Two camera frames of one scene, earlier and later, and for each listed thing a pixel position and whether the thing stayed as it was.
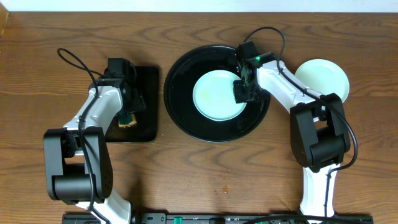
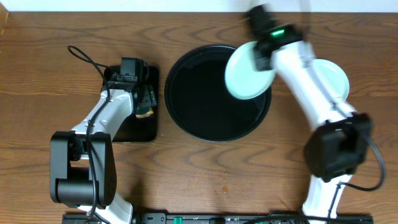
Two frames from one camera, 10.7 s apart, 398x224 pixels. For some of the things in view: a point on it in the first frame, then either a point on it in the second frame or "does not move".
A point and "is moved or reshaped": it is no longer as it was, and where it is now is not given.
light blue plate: [214, 98] is moved or reshaped
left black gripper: [134, 106] to [144, 101]
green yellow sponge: [127, 119] is moved or reshaped
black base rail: [223, 218] does not move
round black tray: [179, 102] does not move
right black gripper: [239, 97] to [259, 65]
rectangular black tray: [147, 129] does not move
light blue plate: [324, 77] does not move
